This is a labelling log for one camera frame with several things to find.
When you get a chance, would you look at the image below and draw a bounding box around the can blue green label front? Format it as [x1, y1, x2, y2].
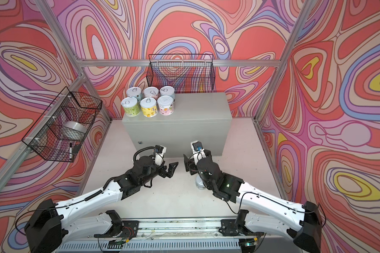
[195, 175, 206, 190]

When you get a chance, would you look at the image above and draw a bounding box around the can green yellow label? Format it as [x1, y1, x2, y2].
[121, 97, 140, 117]

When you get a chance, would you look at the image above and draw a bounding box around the can yellow label front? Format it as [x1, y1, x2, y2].
[140, 98, 158, 118]

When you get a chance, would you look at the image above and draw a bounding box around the can plain lid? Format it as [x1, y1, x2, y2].
[157, 96, 174, 116]

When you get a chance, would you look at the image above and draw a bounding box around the can pink label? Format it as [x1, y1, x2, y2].
[143, 86, 159, 100]

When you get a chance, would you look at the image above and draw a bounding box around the can red label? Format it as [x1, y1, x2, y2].
[126, 87, 143, 102]

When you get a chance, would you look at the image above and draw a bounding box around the can blue label back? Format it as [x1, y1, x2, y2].
[159, 86, 175, 101]

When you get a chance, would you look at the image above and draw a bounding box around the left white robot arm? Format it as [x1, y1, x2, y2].
[24, 145, 178, 253]

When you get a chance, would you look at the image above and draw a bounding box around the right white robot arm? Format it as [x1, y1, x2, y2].
[184, 150, 323, 253]

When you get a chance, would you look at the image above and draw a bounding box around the grey metal cabinet box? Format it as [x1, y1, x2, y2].
[122, 92, 232, 158]

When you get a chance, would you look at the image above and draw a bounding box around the black marker pen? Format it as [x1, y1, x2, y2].
[69, 142, 74, 161]

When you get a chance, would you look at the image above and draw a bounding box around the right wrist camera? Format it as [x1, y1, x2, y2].
[191, 141, 206, 164]

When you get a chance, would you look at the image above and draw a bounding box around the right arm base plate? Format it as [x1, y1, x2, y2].
[219, 209, 265, 238]

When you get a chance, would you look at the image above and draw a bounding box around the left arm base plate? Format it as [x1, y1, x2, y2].
[94, 220, 139, 239]

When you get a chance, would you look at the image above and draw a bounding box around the aluminium rail front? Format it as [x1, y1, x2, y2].
[50, 216, 308, 241]

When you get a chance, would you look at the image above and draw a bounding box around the black wire basket left wall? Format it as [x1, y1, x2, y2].
[22, 87, 102, 162]

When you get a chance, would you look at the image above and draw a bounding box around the black wire basket wall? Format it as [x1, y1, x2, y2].
[146, 53, 215, 93]
[22, 87, 102, 162]

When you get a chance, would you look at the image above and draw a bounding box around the black wire basket back wall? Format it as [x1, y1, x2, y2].
[146, 53, 215, 93]

